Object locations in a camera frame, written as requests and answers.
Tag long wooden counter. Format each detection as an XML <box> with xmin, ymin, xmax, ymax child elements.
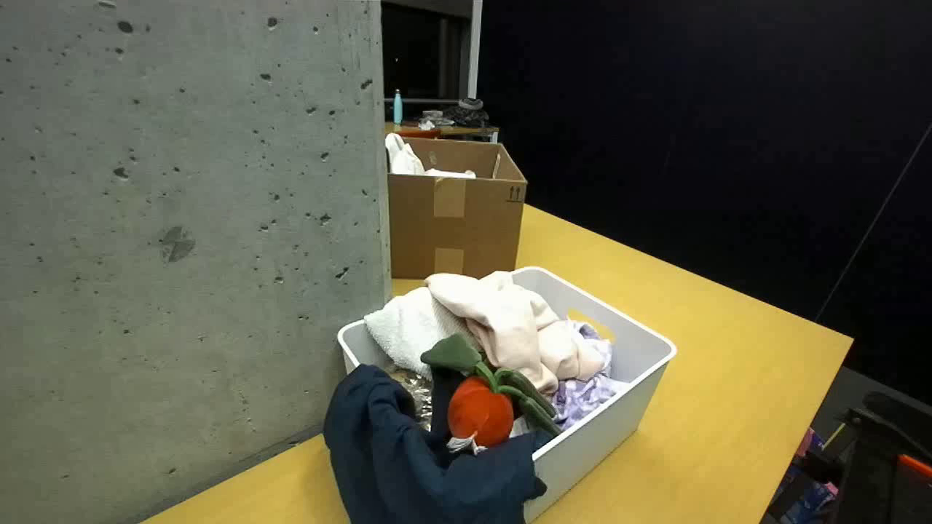
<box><xmin>386</xmin><ymin>120</ymin><xmax>505</xmax><ymax>146</ymax></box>

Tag black equipment with orange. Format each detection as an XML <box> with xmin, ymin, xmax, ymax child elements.
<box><xmin>760</xmin><ymin>385</ymin><xmax>932</xmax><ymax>524</ymax></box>

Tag white bag in box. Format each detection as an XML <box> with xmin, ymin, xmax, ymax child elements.
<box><xmin>383</xmin><ymin>130</ymin><xmax>480</xmax><ymax>180</ymax></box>

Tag thin black hanging cable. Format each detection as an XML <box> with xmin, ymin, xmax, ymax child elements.
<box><xmin>814</xmin><ymin>122</ymin><xmax>932</xmax><ymax>325</ymax></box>

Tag white towel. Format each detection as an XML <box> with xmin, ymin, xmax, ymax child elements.
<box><xmin>362</xmin><ymin>285</ymin><xmax>472</xmax><ymax>382</ymax></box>

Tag white plastic bin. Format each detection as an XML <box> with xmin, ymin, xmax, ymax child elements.
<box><xmin>336</xmin><ymin>264</ymin><xmax>680</xmax><ymax>522</ymax></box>

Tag orange plush toy green leaves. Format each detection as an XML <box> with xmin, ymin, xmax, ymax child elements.
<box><xmin>421</xmin><ymin>333</ymin><xmax>563</xmax><ymax>453</ymax></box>

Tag dark blue cloth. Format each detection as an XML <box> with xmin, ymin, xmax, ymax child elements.
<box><xmin>320</xmin><ymin>363</ymin><xmax>559</xmax><ymax>524</ymax></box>

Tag pink cloth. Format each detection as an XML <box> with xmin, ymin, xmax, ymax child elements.
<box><xmin>422</xmin><ymin>271</ymin><xmax>607</xmax><ymax>392</ymax></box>

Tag brown cardboard box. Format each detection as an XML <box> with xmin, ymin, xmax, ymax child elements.
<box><xmin>386</xmin><ymin>135</ymin><xmax>531</xmax><ymax>282</ymax></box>

